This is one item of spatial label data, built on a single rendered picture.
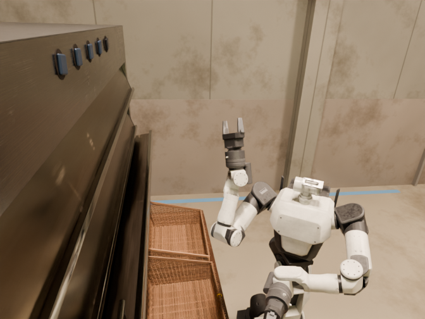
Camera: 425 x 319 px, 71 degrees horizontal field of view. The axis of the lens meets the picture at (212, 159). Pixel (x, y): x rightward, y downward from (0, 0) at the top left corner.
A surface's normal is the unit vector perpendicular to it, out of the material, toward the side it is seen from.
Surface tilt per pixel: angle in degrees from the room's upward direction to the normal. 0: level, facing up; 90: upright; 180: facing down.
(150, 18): 90
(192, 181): 90
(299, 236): 90
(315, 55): 90
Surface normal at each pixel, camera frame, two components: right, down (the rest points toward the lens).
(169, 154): 0.13, 0.42
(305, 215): -0.28, -0.38
